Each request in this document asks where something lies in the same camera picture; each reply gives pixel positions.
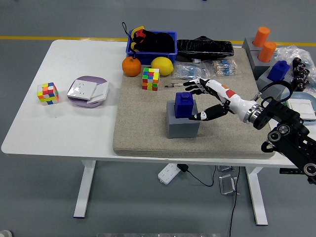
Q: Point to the white wall switch panel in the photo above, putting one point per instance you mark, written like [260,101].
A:
[303,106]
[81,90]
[101,90]

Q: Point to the grey round floor object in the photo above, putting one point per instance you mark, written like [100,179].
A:
[4,234]

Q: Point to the dark brown small parts pile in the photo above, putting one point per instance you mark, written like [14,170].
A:
[300,74]

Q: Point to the crumpled clear plastic bag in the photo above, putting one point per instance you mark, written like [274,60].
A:
[293,53]

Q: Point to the orange cylinder seal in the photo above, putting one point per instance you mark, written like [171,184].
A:
[266,51]
[261,37]

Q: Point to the blue square seal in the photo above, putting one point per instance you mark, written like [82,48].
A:
[184,106]
[279,71]

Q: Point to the black table control panel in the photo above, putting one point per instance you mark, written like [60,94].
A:
[287,171]

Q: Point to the metal floor bracket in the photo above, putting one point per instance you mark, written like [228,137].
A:
[225,168]
[227,185]

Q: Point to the grey-brown mat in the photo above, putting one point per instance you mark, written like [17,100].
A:
[148,123]

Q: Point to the clear bag of tan resistors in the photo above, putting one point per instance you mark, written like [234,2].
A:
[224,67]

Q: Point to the orange fruit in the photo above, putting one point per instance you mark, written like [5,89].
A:
[131,66]

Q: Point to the purple plate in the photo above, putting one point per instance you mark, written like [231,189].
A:
[86,78]

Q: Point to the white power strip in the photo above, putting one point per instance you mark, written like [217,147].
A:
[168,174]

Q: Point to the blue plastic bin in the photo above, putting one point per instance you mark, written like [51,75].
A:
[148,57]

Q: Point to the white table leg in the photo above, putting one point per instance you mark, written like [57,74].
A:
[84,192]
[258,197]

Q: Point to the clear ballpoint pen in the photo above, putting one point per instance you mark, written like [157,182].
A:
[172,85]

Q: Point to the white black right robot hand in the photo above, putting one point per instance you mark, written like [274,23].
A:
[232,97]

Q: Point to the colourful puzzle cube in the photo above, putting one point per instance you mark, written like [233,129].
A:
[48,95]
[150,79]

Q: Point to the black power plug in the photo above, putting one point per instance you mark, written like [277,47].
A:
[183,168]

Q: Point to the yellow lemon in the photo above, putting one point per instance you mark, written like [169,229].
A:
[161,65]

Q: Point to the grey cylinder seal holder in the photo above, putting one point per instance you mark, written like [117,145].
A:
[259,67]
[248,45]

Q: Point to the clear bag of blue resistors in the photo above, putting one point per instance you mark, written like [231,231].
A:
[190,70]

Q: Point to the grey square seal holder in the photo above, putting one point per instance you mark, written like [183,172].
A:
[182,128]
[265,80]

